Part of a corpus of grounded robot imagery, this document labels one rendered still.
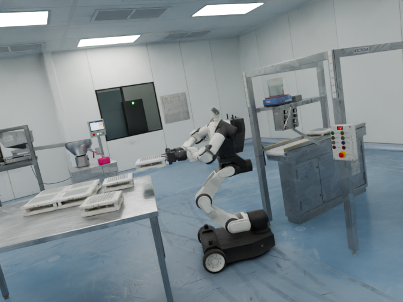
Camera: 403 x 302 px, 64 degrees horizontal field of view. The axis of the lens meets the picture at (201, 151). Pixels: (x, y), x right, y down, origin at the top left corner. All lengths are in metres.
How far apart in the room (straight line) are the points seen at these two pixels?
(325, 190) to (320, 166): 0.28
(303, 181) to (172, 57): 5.55
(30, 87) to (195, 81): 3.75
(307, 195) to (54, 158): 5.48
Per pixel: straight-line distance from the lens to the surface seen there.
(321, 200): 3.69
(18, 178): 7.54
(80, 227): 2.08
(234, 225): 2.90
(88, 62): 7.66
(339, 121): 2.60
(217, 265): 2.83
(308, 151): 3.39
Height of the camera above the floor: 1.44
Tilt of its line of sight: 9 degrees down
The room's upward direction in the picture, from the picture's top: 10 degrees counter-clockwise
